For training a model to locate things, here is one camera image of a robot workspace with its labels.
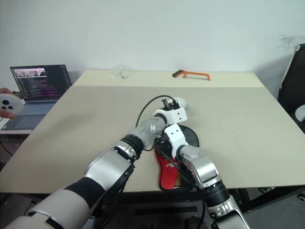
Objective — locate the black cloth pouch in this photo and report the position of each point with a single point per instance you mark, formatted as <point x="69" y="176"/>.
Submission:
<point x="165" y="175"/>

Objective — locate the black office chair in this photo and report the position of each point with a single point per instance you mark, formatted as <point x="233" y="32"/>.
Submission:
<point x="293" y="88"/>

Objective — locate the black table frame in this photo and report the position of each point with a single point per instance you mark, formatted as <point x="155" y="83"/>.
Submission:
<point x="171" y="195"/>

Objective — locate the small tan wooden object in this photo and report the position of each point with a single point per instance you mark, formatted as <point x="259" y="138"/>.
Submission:
<point x="191" y="138"/>

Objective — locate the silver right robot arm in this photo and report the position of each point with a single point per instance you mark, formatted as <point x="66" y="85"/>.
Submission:
<point x="202" y="167"/>

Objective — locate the white handheld controller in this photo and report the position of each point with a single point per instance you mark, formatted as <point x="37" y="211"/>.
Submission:
<point x="10" y="105"/>

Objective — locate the dark rounded shape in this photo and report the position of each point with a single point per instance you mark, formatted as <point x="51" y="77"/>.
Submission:
<point x="193" y="223"/>

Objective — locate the clear plastic bag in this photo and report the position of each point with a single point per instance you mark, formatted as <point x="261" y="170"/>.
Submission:
<point x="122" y="71"/>

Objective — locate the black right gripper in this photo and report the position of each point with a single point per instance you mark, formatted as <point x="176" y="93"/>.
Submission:
<point x="164" y="144"/>

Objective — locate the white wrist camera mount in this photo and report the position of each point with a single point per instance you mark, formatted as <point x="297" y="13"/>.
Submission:
<point x="177" y="115"/>
<point x="175" y="136"/>

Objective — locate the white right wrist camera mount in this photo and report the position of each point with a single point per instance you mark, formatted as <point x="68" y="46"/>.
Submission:
<point x="175" y="136"/>

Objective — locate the orange hacksaw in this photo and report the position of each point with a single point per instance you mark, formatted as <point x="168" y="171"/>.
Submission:
<point x="195" y="74"/>

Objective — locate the open grey laptop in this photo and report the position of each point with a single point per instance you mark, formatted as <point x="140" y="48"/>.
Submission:
<point x="40" y="83"/>

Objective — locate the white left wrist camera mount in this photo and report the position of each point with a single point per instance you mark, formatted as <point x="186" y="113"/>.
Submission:
<point x="177" y="115"/>

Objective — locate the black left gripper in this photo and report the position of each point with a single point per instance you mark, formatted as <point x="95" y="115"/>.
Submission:
<point x="169" y="105"/>

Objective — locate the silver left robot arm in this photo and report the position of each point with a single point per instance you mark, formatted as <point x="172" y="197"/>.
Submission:
<point x="114" y="162"/>

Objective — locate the person bare hand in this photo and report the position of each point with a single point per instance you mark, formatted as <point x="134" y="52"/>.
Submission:
<point x="4" y="91"/>

